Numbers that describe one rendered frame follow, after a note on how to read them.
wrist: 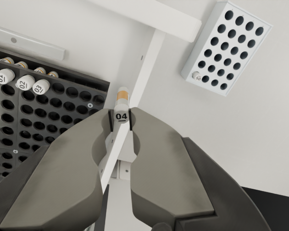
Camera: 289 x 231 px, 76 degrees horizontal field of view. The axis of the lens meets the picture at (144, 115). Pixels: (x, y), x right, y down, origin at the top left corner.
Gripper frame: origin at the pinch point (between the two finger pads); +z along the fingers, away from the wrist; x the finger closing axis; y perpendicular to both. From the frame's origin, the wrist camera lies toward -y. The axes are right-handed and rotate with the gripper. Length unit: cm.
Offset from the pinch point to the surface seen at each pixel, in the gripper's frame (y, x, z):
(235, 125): 17.0, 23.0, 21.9
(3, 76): -0.7, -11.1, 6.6
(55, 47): -2.0, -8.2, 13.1
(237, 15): -4.7, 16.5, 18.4
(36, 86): 0.5, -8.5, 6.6
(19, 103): 2.7, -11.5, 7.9
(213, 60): 1.6, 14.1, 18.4
